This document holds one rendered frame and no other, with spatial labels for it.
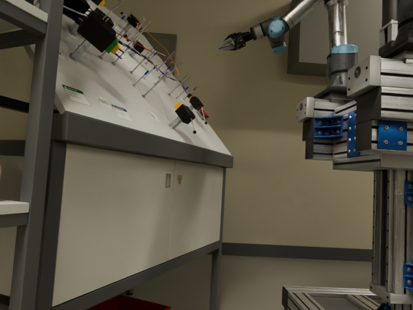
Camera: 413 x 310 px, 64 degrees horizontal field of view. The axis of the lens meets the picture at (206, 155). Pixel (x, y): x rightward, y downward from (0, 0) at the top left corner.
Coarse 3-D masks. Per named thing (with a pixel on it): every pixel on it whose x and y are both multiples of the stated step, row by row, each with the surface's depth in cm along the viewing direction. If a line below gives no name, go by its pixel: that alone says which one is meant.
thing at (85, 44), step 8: (88, 16) 93; (96, 16) 96; (80, 24) 98; (88, 24) 93; (96, 24) 94; (104, 24) 97; (80, 32) 94; (88, 32) 94; (96, 32) 95; (104, 32) 95; (112, 32) 98; (88, 40) 96; (96, 40) 96; (104, 40) 96; (112, 40) 97; (80, 48) 99; (96, 48) 97; (104, 48) 98; (72, 56) 99; (80, 56) 100
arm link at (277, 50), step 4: (268, 36) 175; (284, 40) 172; (272, 44) 171; (276, 44) 170; (280, 44) 171; (284, 44) 172; (272, 48) 174; (276, 48) 172; (280, 48) 171; (284, 48) 172; (276, 52) 174; (280, 52) 176
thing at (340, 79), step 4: (332, 72) 152; (336, 72) 150; (340, 72) 149; (344, 72) 148; (332, 76) 152; (336, 76) 150; (340, 76) 148; (344, 76) 147; (332, 80) 151; (336, 80) 149; (340, 80) 148; (344, 80) 147; (328, 84) 154; (332, 84) 150; (336, 84) 149; (340, 84) 147; (344, 84) 146
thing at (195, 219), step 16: (176, 176) 133; (192, 176) 146; (208, 176) 162; (176, 192) 133; (192, 192) 146; (208, 192) 163; (176, 208) 133; (192, 208) 147; (208, 208) 163; (176, 224) 134; (192, 224) 147; (208, 224) 164; (176, 240) 134; (192, 240) 148; (208, 240) 164; (176, 256) 134
